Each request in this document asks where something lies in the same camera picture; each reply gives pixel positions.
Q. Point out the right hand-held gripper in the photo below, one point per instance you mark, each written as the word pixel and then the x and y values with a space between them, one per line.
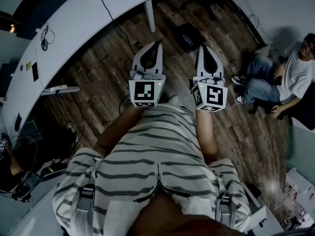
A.
pixel 211 95

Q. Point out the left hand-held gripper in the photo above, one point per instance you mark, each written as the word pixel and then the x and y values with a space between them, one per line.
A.
pixel 145 92

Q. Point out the black bag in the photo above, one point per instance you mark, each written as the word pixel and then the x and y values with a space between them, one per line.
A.
pixel 198 39

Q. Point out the person's left forearm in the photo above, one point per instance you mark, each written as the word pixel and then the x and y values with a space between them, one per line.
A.
pixel 118 129

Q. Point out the person's right forearm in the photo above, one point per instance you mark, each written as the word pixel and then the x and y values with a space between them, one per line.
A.
pixel 206 136

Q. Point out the clear plastic bottle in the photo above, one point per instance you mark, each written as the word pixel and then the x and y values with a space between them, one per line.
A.
pixel 187 38

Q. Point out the person's right white shoe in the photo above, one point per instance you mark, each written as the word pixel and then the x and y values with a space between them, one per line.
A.
pixel 173 100

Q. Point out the black mesh office chair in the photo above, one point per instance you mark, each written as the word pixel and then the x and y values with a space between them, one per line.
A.
pixel 302 112

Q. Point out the flat black card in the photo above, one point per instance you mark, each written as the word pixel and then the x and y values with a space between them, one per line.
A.
pixel 35 71

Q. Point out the yellow sticker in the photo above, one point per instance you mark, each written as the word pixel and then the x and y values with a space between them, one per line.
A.
pixel 28 66

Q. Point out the dark grey desk partition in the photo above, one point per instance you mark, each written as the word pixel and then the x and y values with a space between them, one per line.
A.
pixel 37 11

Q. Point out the small black oval device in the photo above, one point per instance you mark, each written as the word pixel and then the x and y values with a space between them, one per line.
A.
pixel 18 122

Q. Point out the white workstation with grey panel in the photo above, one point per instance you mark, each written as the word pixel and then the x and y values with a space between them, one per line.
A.
pixel 258 210

